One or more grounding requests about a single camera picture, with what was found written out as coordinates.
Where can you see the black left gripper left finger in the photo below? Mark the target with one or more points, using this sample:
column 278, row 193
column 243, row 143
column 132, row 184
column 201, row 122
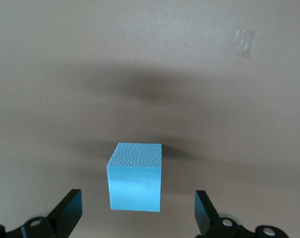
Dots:
column 68, row 213

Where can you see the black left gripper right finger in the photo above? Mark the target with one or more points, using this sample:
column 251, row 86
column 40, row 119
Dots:
column 206, row 215

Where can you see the blue foam block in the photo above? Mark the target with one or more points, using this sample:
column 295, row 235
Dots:
column 135, row 178

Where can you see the brown table cover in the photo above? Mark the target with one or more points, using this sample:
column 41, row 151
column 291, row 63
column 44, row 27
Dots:
column 65, row 74

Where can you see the clear tape piece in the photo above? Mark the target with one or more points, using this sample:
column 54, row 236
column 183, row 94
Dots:
column 244, row 43

